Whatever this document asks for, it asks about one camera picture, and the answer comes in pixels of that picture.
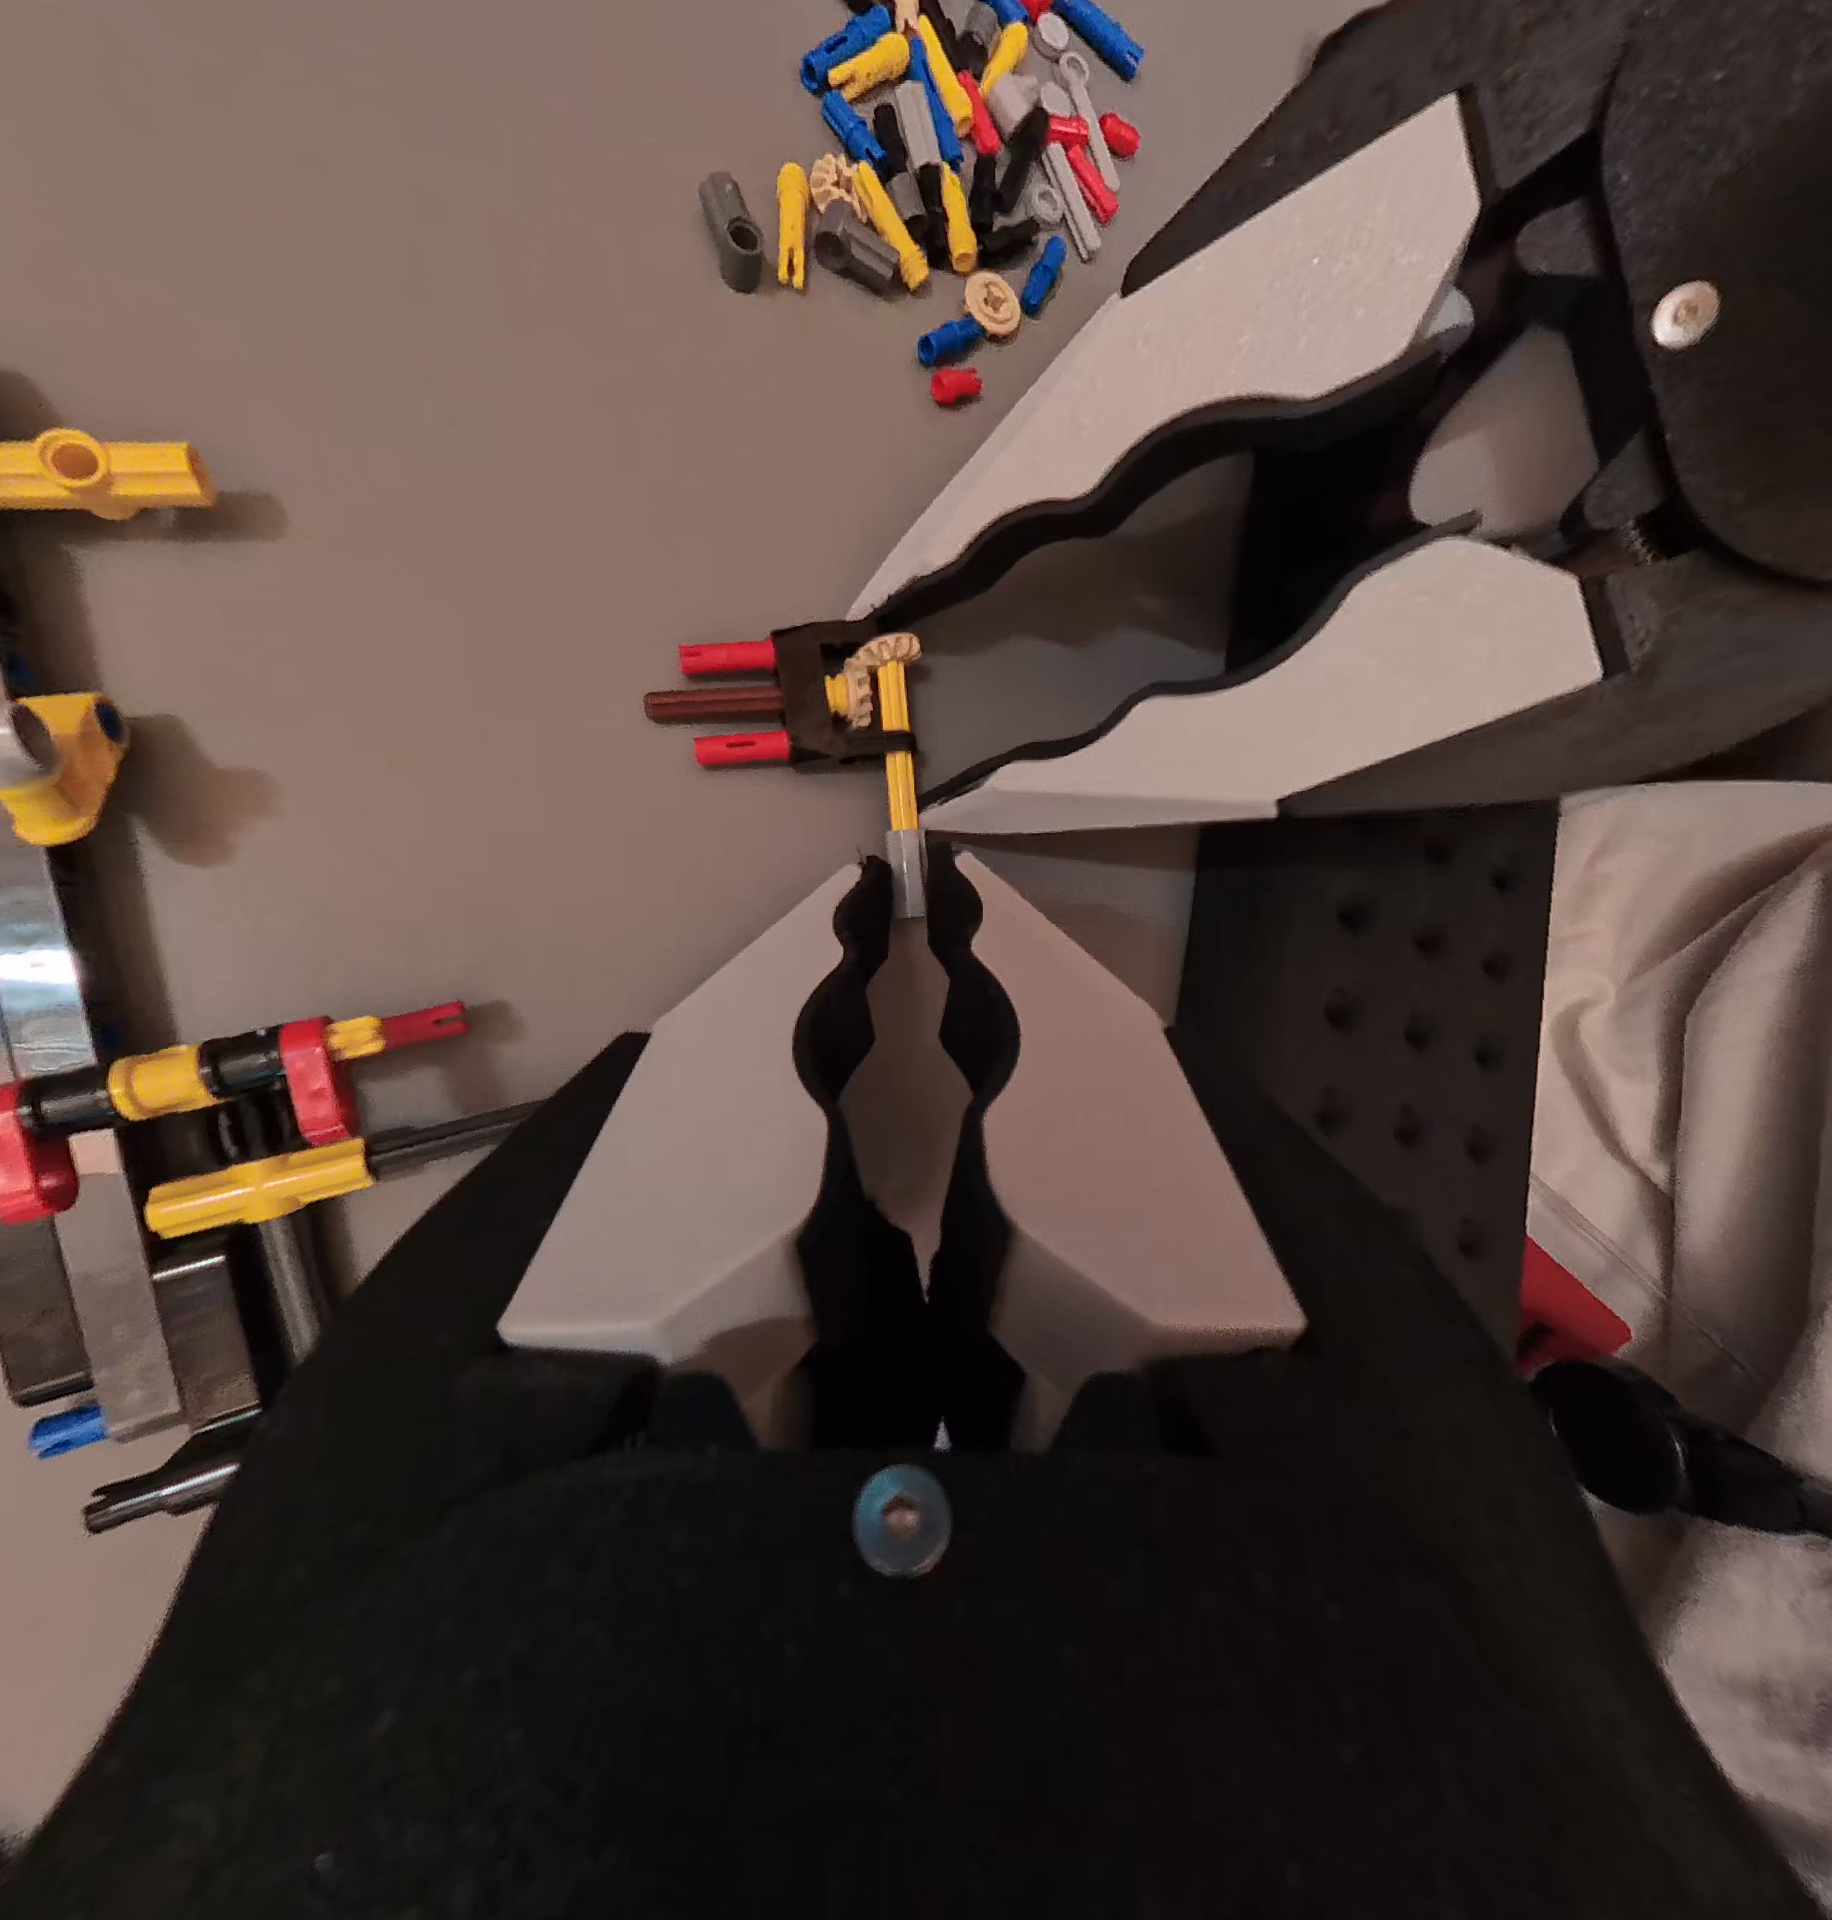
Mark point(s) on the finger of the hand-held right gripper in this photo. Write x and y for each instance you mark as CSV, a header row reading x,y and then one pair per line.
x,y
1426,675
1230,301

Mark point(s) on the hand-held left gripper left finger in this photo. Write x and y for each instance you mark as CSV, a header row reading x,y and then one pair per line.
x,y
660,1200

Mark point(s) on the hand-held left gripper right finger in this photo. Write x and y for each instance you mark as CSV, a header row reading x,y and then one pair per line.
x,y
1140,1200

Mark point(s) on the light grey lego pin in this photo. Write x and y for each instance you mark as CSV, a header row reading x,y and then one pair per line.
x,y
905,877

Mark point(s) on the tan lego gear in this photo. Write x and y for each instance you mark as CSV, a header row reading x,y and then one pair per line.
x,y
886,651
855,692

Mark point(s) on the brown lego axle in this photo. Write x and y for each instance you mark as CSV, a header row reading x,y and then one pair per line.
x,y
715,706

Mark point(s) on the black lego fork red pins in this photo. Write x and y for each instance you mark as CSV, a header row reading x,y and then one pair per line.
x,y
805,721

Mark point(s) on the short yellow lego axle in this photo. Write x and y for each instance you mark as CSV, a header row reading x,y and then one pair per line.
x,y
901,751

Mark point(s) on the long grey lego beam assembly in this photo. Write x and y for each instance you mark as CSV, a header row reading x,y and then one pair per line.
x,y
17,960

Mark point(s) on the pile of small lego pins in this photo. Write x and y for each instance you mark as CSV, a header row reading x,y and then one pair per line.
x,y
931,151

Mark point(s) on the black foam pad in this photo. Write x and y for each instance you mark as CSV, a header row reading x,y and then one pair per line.
x,y
1381,1021

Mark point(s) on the red badge card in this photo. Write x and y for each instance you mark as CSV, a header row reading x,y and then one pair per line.
x,y
1569,1305

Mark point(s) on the person's white shirt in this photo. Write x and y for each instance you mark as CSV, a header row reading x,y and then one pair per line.
x,y
1725,1050

